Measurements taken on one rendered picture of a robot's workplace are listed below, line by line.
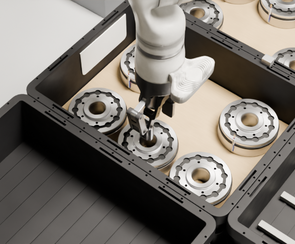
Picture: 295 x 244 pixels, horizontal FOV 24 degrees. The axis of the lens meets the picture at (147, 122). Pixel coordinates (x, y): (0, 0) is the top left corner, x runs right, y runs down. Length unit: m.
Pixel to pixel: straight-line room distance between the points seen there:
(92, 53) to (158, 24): 0.32
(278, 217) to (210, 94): 0.27
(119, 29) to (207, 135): 0.26
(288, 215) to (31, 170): 0.43
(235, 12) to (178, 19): 0.47
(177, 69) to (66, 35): 0.58
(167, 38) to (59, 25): 0.65
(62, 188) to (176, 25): 0.36
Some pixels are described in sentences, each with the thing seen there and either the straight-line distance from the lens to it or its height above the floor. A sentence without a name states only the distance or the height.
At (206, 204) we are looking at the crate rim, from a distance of 1.04.
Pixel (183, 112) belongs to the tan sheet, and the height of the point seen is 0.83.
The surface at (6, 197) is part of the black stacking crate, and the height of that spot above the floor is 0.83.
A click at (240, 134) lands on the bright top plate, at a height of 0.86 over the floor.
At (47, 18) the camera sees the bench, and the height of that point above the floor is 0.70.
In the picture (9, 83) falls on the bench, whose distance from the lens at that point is 1.50.
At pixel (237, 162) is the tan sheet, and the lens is 1.20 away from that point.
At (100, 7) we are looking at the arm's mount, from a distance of 1.59.
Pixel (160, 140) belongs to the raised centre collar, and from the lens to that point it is 1.18.
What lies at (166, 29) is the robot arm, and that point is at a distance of 0.97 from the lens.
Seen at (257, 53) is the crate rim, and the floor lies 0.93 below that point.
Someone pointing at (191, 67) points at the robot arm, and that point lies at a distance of 1.04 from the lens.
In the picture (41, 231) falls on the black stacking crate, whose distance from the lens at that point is 1.14.
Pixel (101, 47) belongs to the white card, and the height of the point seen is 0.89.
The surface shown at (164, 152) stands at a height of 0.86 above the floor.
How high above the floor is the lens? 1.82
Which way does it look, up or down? 53 degrees down
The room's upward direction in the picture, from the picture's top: straight up
